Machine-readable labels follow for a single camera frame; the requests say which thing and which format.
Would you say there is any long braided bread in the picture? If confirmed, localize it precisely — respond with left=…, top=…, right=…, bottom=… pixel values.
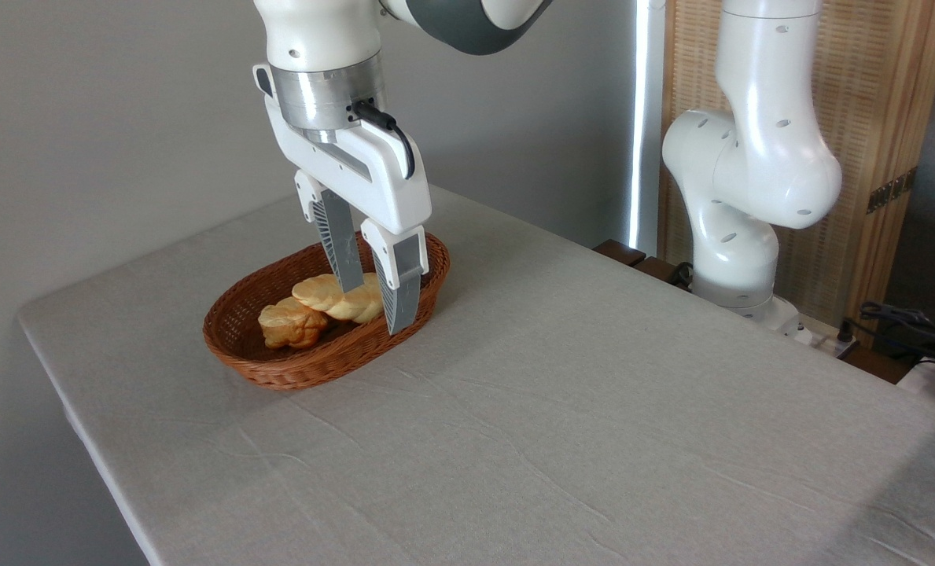
left=291, top=272, right=385, bottom=325

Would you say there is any grey tablecloth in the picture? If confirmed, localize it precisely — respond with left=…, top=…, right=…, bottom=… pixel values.
left=17, top=185, right=935, bottom=566

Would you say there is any wooden woven folding screen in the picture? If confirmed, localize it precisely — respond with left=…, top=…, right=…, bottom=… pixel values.
left=659, top=0, right=935, bottom=328

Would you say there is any dark wooden furniture edge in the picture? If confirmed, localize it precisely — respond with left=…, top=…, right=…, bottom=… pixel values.
left=592, top=239, right=694, bottom=290

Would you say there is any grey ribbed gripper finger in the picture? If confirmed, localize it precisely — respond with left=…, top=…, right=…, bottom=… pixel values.
left=359, top=219, right=430, bottom=337
left=294, top=168, right=366, bottom=294

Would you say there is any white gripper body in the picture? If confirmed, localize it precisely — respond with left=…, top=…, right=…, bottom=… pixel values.
left=252, top=64, right=433, bottom=236

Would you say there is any black cable bundle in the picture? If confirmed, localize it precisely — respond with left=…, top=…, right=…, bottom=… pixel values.
left=838, top=300, right=935, bottom=372

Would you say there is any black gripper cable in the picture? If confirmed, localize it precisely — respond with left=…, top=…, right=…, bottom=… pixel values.
left=352, top=100, right=418, bottom=181

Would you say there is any small round bread roll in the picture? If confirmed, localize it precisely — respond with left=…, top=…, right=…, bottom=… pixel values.
left=258, top=296, right=329, bottom=351

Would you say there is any brown wicker basket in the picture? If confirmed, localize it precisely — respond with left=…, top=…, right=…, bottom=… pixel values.
left=202, top=230, right=451, bottom=392

